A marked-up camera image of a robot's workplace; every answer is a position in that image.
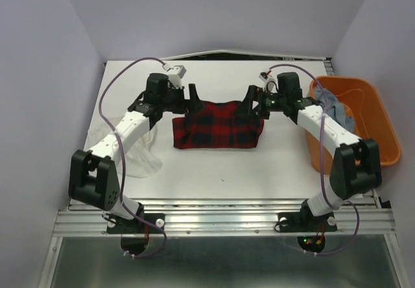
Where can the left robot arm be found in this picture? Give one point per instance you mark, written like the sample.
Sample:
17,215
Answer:
97,175

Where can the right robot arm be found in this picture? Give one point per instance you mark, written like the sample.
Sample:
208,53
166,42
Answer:
356,166

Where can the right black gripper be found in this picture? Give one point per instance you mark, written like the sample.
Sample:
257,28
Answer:
255,94

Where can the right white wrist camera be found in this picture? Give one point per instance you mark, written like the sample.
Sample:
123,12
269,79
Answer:
270,84

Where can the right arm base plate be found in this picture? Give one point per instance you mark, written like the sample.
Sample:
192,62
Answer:
295,222

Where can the aluminium frame rail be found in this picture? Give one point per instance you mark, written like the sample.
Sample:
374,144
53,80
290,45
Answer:
221,217

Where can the light blue skirt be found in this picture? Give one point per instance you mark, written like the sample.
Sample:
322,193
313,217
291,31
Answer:
334,108

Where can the white skirt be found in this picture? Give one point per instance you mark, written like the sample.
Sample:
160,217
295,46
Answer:
142,158

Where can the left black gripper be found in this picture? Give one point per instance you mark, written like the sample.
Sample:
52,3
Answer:
192,106

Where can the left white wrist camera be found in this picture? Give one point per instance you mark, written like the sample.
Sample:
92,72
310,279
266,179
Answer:
176,74

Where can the red black plaid skirt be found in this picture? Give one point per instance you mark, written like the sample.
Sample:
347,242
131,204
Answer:
216,127

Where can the orange plastic basket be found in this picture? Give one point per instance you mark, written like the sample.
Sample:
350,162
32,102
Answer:
363,103

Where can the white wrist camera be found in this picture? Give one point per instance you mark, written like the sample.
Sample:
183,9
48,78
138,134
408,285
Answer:
270,84
176,74

